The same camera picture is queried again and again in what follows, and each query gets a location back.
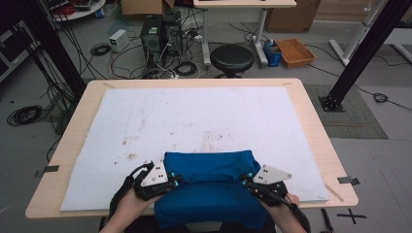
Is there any white power supply box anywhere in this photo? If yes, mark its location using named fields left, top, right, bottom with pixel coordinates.
left=109, top=28, right=130, bottom=53

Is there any white metal stand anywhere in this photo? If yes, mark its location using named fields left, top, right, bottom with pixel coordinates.
left=328, top=0, right=390, bottom=68

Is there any black cable coil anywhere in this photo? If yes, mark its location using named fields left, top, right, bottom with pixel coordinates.
left=174, top=60, right=199, bottom=78
left=89, top=42, right=113, bottom=57
left=6, top=104, right=44, bottom=127
left=372, top=92, right=390, bottom=104

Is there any white mat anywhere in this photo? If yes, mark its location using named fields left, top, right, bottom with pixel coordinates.
left=59, top=85, right=330, bottom=213

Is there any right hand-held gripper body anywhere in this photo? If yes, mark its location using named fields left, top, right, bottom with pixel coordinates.
left=245, top=163, right=292, bottom=209

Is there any grey floor mat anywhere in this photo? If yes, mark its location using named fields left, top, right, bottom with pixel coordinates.
left=304, top=83, right=390, bottom=141

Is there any black round stool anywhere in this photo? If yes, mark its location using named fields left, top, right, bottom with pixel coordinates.
left=209, top=44, right=256, bottom=80

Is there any orange basket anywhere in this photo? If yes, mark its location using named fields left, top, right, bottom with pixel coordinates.
left=275, top=38, right=317, bottom=69

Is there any person's right hand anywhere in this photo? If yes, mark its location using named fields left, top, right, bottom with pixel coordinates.
left=261, top=192, right=301, bottom=225

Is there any black computer tower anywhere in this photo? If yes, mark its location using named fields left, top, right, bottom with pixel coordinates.
left=140, top=14, right=163, bottom=68
left=161, top=11, right=185, bottom=58

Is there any blue box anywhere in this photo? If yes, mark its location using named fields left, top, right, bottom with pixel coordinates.
left=262, top=39, right=283, bottom=68

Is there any round white table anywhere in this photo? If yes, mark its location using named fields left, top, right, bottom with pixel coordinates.
left=48, top=0, right=107, bottom=23

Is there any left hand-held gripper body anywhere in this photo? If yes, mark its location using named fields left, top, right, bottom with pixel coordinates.
left=128, top=159, right=183, bottom=202

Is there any person's left hand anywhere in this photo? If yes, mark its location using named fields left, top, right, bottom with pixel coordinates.
left=113, top=185, right=163, bottom=225

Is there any black frame post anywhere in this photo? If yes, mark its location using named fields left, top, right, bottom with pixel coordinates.
left=17, top=0, right=87, bottom=99
left=318, top=0, right=412, bottom=113

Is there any black sleeved gripper cable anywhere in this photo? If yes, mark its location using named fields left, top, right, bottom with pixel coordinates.
left=108, top=161, right=155, bottom=225
left=281, top=190, right=313, bottom=233

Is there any grey equipment rack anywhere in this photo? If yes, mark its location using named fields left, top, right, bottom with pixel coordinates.
left=0, top=18, right=42, bottom=83

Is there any grey tape piece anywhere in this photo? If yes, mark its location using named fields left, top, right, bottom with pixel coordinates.
left=34, top=164, right=61, bottom=179
left=336, top=176, right=361, bottom=186

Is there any thin wooden stick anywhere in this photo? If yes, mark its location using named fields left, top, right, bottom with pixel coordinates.
left=324, top=183, right=345, bottom=204

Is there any cardboard box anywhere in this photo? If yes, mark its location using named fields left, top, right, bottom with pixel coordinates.
left=120, top=0, right=176, bottom=17
left=264, top=0, right=323, bottom=34

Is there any blue t-shirt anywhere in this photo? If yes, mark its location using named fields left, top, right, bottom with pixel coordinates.
left=154, top=149, right=270, bottom=231

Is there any white desk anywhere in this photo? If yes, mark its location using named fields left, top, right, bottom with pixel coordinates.
left=192, top=0, right=297, bottom=68

